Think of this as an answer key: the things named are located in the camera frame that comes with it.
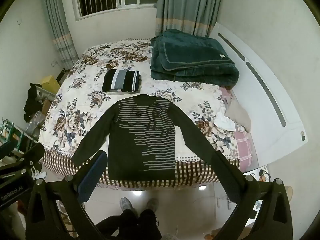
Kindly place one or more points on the pink plaid pillow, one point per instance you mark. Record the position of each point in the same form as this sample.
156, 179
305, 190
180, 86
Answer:
243, 145

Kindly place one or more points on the dark teal jacket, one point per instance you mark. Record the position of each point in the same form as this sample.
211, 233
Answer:
190, 55

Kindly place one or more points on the yellow box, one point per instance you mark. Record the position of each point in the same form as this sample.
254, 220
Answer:
50, 83

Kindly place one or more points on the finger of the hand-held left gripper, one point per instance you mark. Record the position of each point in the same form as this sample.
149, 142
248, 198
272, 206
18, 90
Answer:
6, 148
30, 156

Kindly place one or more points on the black cloth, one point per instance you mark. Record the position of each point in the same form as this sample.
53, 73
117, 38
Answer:
32, 102

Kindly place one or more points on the floral bedspread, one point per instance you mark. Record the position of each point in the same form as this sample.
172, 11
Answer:
82, 100

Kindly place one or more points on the crumpled white cloth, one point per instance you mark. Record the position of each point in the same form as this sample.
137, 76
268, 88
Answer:
225, 123

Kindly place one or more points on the person's legs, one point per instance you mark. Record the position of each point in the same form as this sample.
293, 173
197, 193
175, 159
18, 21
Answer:
130, 225

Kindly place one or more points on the person's right shoe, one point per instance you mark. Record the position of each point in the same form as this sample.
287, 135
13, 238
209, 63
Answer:
152, 204

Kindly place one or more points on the white bed headboard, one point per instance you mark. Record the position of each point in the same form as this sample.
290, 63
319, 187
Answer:
265, 135

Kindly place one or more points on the grey-green curtain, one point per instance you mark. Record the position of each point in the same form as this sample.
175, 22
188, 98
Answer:
187, 5
60, 30

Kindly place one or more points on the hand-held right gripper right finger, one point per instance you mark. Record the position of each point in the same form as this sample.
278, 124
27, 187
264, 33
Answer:
225, 177

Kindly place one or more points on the clear plastic bag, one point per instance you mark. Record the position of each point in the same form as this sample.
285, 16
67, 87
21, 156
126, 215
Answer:
35, 123

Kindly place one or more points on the person's shoe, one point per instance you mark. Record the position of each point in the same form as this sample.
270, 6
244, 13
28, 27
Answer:
125, 205
152, 204

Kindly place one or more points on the folded black grey striped sweater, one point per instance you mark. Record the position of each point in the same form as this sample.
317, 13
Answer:
122, 80

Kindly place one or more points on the beige pillow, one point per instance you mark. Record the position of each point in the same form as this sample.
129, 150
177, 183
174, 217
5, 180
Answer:
240, 115

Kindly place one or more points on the person's left shoe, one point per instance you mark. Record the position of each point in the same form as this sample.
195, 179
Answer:
125, 205

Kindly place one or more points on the green crate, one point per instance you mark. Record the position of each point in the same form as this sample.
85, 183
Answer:
10, 132

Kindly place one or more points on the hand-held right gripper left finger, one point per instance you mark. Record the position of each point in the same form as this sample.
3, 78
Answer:
91, 177

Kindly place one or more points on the dark striped sweater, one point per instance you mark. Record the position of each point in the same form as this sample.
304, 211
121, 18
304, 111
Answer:
150, 130

